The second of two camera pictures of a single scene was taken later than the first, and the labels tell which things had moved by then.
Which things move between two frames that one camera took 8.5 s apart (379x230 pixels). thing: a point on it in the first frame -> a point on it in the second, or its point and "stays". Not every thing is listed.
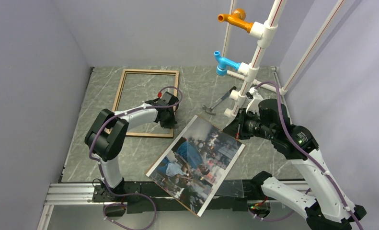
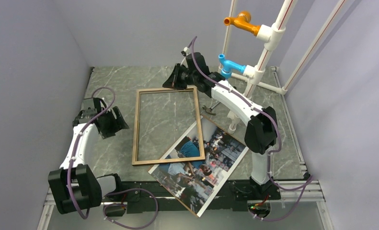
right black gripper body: x=250 y=125 -> x=186 y=77
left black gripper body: x=169 y=120 -> x=109 y=120
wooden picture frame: x=145 y=72 -> x=135 y=139
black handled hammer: x=208 y=109 stays
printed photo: x=192 y=167 stays
